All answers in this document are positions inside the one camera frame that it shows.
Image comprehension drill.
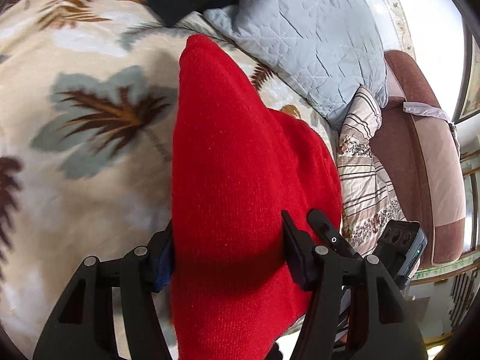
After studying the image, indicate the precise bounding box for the striped floral bed sheet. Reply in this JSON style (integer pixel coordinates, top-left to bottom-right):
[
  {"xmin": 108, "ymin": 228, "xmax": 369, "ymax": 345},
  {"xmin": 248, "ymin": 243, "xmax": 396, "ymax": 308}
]
[{"xmin": 337, "ymin": 85, "xmax": 406, "ymax": 256}]

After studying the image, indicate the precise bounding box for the light blue quilted comforter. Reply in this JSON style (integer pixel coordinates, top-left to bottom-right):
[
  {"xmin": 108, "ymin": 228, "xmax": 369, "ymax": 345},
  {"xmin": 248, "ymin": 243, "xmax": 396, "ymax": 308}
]
[{"xmin": 203, "ymin": 0, "xmax": 388, "ymax": 128}]

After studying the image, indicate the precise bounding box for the brown pink upholstered headboard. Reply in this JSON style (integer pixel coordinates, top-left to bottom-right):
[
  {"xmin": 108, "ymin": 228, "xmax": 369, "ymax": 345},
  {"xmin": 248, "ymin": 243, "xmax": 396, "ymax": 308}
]
[{"xmin": 370, "ymin": 50, "xmax": 466, "ymax": 269}]

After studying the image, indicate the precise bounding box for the red and blue knit sweater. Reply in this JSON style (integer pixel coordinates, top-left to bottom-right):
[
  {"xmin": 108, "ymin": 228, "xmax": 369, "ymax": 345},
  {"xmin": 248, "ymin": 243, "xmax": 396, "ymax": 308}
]
[{"xmin": 171, "ymin": 35, "xmax": 342, "ymax": 359}]

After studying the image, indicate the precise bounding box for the floral leaf fleece blanket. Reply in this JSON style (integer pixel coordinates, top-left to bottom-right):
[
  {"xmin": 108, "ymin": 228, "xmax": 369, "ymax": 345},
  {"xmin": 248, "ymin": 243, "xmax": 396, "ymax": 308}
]
[{"xmin": 1, "ymin": 0, "xmax": 337, "ymax": 357}]

